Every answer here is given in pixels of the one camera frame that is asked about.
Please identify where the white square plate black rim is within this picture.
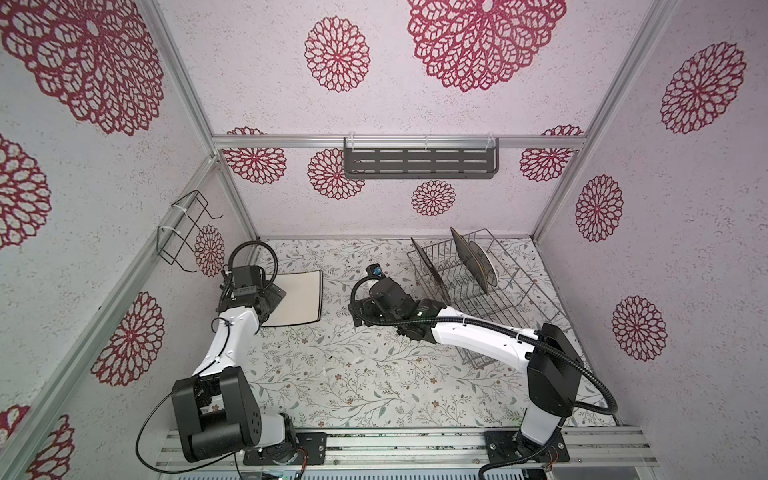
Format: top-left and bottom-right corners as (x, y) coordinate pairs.
(262, 270), (323, 328)

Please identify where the dark square floral plate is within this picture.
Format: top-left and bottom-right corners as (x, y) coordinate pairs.
(410, 237), (452, 305)

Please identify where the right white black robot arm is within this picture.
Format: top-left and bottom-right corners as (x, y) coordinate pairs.
(349, 264), (587, 445)

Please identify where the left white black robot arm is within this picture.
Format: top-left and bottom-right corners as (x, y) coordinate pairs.
(171, 266), (299, 463)

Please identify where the grey round plate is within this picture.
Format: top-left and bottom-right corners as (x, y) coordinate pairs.
(469, 241), (498, 287)

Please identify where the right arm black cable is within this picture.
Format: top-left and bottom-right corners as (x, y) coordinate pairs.
(349, 272), (619, 480)

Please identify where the black wire wall basket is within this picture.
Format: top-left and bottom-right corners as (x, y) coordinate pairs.
(155, 189), (224, 276)

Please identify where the chrome wire dish rack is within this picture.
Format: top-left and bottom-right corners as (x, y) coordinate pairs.
(408, 229), (571, 332)

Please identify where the grey slotted wall shelf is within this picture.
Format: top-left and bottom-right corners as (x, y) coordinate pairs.
(342, 138), (499, 180)

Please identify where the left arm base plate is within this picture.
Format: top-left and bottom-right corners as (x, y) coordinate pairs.
(243, 432), (328, 467)

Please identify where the aluminium mounting rail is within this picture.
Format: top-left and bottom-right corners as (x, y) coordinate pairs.
(155, 425), (660, 472)

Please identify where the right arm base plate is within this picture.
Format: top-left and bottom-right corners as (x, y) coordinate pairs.
(483, 430), (570, 464)

